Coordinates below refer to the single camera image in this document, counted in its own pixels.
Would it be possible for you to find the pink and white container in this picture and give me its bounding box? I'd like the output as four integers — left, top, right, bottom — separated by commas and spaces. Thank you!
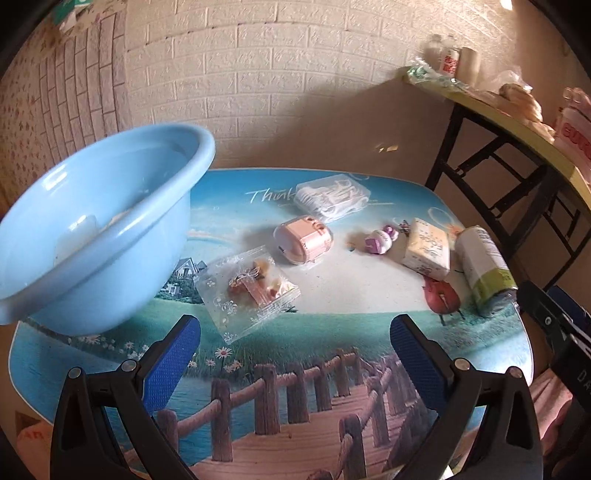
551, 88, 591, 167

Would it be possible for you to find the white and green can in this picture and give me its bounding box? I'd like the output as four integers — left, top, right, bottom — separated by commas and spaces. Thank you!
455, 225, 517, 317

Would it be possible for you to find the light blue plastic basin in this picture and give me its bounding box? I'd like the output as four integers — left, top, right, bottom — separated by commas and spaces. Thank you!
0, 124, 216, 335

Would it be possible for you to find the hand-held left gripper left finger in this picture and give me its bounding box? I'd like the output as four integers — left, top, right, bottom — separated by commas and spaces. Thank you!
50, 315, 202, 480

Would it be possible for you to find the yellow folding table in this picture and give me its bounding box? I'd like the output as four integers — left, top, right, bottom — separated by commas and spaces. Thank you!
402, 69, 591, 296

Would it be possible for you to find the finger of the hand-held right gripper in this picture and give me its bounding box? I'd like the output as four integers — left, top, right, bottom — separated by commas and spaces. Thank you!
517, 281, 591, 354

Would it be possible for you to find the pink and white toy case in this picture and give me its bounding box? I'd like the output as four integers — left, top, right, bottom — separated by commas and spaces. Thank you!
273, 217, 334, 266

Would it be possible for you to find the bagged bread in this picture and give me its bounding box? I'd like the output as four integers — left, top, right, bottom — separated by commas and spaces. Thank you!
489, 69, 555, 139

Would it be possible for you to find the pink printed blanket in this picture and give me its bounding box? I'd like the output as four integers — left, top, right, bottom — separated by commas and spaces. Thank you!
529, 367, 591, 467

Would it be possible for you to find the clear box of floss picks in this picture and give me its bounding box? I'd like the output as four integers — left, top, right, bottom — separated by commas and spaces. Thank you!
295, 178, 372, 222

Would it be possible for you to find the white bottle with red label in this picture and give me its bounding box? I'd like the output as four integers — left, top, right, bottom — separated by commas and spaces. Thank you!
438, 39, 462, 77

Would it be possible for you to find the clear printed snack packet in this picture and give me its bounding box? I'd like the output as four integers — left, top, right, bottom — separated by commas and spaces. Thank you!
195, 247, 301, 344

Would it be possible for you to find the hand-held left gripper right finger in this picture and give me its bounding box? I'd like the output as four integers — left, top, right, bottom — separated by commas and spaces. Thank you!
390, 314, 543, 480

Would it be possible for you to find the small purple and white toy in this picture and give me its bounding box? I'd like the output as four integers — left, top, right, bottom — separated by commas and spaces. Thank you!
365, 224, 400, 256

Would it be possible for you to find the clear plastic bottle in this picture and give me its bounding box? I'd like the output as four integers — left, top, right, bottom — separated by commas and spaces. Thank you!
425, 34, 446, 70

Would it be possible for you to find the green and white plastic bag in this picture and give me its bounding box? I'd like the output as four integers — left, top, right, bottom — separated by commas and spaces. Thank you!
406, 58, 458, 88

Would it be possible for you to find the cream soap box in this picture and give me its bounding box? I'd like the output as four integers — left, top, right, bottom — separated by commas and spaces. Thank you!
402, 218, 452, 280

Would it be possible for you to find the green and white box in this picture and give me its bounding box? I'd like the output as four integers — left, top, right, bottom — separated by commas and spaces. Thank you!
51, 0, 93, 26

